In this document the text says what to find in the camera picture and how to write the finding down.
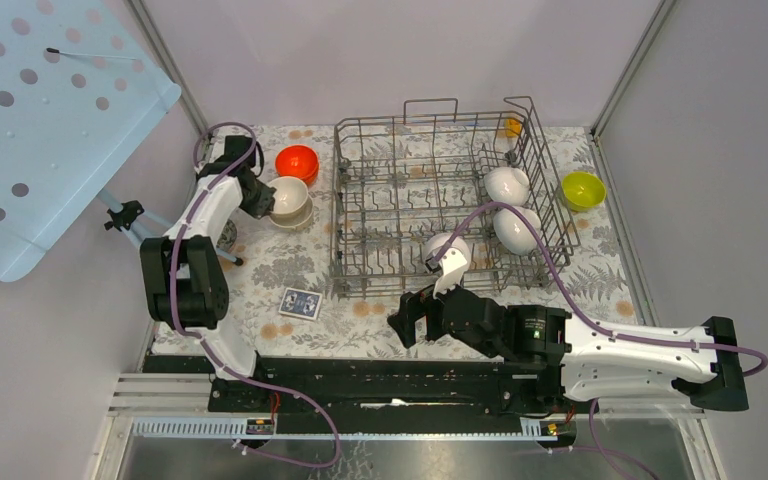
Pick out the plain beige bowl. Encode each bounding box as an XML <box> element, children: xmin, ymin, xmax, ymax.
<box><xmin>267</xmin><ymin>176</ymin><xmax>309</xmax><ymax>220</ymax></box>

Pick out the beige bowl with leaf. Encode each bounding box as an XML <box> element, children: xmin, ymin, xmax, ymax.
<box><xmin>269</xmin><ymin>198</ymin><xmax>314</xmax><ymax>231</ymax></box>

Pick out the orange bowl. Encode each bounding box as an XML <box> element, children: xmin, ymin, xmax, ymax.
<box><xmin>302</xmin><ymin>169</ymin><xmax>319</xmax><ymax>186</ymax></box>
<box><xmin>275</xmin><ymin>145</ymin><xmax>319</xmax><ymax>180</ymax></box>

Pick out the yellow bowl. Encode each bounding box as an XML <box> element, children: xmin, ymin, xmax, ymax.
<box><xmin>561</xmin><ymin>171</ymin><xmax>607</xmax><ymax>212</ymax></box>

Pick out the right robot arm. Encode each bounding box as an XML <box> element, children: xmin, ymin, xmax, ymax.
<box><xmin>387</xmin><ymin>287</ymin><xmax>749</xmax><ymax>412</ymax></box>

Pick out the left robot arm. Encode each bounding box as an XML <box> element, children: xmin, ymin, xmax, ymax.
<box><xmin>139</xmin><ymin>135</ymin><xmax>275</xmax><ymax>411</ymax></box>

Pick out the yellow clip on rack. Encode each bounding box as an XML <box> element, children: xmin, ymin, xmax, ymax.
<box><xmin>503</xmin><ymin>118</ymin><xmax>523</xmax><ymax>138</ymax></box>

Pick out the speckled stone coaster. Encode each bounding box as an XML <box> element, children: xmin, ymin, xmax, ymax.
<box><xmin>217</xmin><ymin>220</ymin><xmax>237</xmax><ymax>252</ymax></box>

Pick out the white bowl upside down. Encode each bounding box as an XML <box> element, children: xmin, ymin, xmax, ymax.
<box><xmin>422</xmin><ymin>232</ymin><xmax>473</xmax><ymax>273</ymax></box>

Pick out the white bowl front right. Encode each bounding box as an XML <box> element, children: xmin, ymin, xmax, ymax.
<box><xmin>493</xmin><ymin>208</ymin><xmax>537</xmax><ymax>255</ymax></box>

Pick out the floral tablecloth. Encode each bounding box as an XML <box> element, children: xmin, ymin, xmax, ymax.
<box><xmin>219</xmin><ymin>119</ymin><xmax>642</xmax><ymax>361</ymax></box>

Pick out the blue playing card box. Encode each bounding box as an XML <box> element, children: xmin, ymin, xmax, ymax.
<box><xmin>278</xmin><ymin>288</ymin><xmax>322</xmax><ymax>321</ymax></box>

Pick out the light blue tripod stand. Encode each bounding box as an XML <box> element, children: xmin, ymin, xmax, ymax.
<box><xmin>95</xmin><ymin>188</ymin><xmax>245</xmax><ymax>268</ymax></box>

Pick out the white bowl back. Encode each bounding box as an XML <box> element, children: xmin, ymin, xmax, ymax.
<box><xmin>483</xmin><ymin>167</ymin><xmax>530</xmax><ymax>206</ymax></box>

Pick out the light blue perforated board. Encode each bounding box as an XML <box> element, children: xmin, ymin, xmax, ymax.
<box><xmin>0</xmin><ymin>1</ymin><xmax>181</xmax><ymax>282</ymax></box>

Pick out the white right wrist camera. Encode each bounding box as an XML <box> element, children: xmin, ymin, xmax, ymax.
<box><xmin>433</xmin><ymin>248</ymin><xmax>470</xmax><ymax>297</ymax></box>

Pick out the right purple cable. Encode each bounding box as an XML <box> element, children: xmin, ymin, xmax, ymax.
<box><xmin>426</xmin><ymin>201</ymin><xmax>768</xmax><ymax>379</ymax></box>

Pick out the grey wire dish rack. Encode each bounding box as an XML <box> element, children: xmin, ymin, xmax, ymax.
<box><xmin>330</xmin><ymin>96</ymin><xmax>580</xmax><ymax>298</ymax></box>

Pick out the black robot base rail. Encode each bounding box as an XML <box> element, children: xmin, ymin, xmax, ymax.
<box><xmin>143</xmin><ymin>355</ymin><xmax>588</xmax><ymax>438</ymax></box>

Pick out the left aluminium frame post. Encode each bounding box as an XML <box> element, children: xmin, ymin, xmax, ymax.
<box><xmin>124</xmin><ymin>0</ymin><xmax>209</xmax><ymax>139</ymax></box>

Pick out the aluminium frame post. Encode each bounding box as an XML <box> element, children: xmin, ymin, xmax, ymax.
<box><xmin>124</xmin><ymin>0</ymin><xmax>209</xmax><ymax>139</ymax></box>
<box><xmin>590</xmin><ymin>0</ymin><xmax>679</xmax><ymax>139</ymax></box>

